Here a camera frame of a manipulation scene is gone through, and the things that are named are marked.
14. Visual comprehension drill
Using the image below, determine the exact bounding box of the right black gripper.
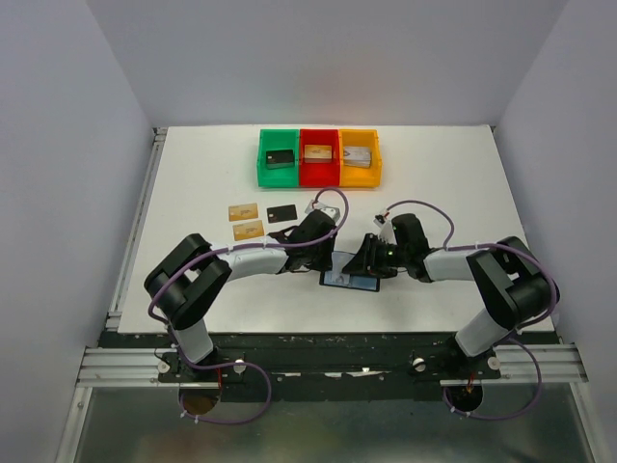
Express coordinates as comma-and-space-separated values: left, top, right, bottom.
341, 232, 409, 279

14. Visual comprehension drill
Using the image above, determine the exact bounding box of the black leather card holder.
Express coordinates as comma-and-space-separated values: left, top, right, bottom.
319, 271, 380, 292

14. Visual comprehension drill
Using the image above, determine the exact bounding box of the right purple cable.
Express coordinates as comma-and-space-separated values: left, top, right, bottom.
374, 200, 561, 421

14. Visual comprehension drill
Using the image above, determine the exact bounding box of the aluminium frame rail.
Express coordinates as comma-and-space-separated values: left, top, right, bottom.
54, 126, 169, 462

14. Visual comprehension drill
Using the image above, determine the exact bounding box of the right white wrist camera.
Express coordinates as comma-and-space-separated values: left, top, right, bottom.
374, 209, 396, 244

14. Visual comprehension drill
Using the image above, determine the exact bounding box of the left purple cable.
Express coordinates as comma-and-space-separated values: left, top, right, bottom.
147, 187, 351, 425

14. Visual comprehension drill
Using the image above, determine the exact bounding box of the gold VIP card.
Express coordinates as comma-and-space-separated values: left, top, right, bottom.
228, 203, 258, 222

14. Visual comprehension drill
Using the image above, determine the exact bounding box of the green plastic bin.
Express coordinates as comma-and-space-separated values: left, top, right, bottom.
256, 128, 300, 188

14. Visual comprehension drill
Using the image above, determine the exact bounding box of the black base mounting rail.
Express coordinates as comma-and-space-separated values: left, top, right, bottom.
78, 332, 580, 403

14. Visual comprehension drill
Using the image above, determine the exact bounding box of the black credit card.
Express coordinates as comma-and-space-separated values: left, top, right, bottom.
266, 204, 298, 224

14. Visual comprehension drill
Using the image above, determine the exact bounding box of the red plastic bin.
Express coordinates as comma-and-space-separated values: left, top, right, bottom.
299, 128, 340, 187

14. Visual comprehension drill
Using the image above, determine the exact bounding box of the silver card in orange bin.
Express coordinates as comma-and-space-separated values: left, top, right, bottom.
342, 146, 372, 169

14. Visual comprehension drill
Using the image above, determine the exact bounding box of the orange plastic bin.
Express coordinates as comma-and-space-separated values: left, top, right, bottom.
339, 128, 382, 188

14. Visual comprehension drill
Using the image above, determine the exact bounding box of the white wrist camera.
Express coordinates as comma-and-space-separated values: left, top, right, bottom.
313, 202, 341, 225
374, 209, 396, 244

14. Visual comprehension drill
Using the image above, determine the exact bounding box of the purple cable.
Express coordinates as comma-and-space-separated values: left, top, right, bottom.
374, 200, 561, 421
147, 187, 351, 425

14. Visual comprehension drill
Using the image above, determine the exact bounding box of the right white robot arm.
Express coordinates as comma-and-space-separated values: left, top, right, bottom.
341, 213, 559, 378

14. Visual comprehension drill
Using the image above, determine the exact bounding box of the gold card in red bin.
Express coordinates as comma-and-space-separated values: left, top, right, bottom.
303, 145, 333, 163

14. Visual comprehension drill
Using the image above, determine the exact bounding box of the black card in green bin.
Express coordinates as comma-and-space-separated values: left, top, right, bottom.
265, 150, 296, 170

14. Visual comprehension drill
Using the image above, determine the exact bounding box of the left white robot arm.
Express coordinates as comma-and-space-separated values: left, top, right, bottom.
144, 207, 339, 381

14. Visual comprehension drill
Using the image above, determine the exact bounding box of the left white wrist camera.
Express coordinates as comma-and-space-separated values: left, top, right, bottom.
313, 202, 341, 225

